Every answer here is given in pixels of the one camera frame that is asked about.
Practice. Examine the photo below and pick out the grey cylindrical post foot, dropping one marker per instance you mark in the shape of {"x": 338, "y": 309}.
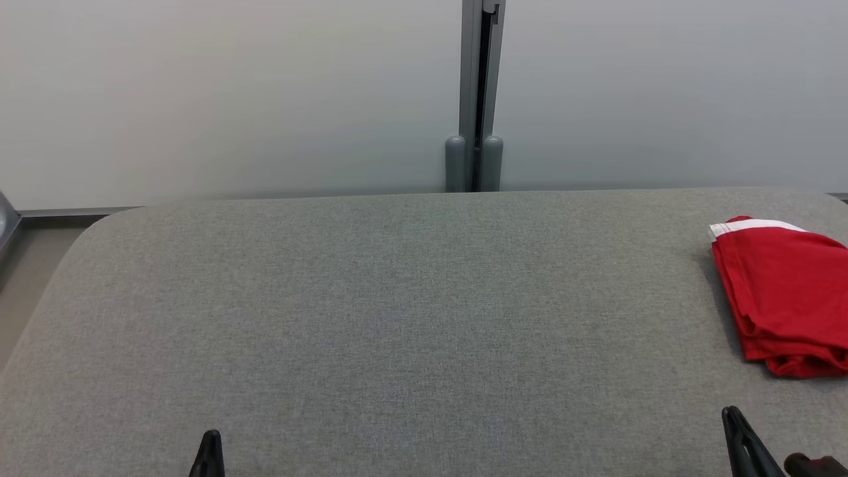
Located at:
{"x": 492, "y": 165}
{"x": 455, "y": 165}

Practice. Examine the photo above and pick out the red jersey with white trim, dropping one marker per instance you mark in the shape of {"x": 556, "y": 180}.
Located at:
{"x": 788, "y": 298}

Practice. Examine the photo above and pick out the shiny grey metal object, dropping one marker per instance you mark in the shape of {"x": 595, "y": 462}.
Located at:
{"x": 5, "y": 222}

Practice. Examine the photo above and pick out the grey metal partition post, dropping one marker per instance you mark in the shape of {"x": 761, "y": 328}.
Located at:
{"x": 474, "y": 73}

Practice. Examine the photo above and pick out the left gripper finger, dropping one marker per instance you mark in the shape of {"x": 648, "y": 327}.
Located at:
{"x": 216, "y": 460}
{"x": 201, "y": 460}

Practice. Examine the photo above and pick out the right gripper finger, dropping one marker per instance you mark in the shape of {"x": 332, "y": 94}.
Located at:
{"x": 815, "y": 467}
{"x": 748, "y": 450}

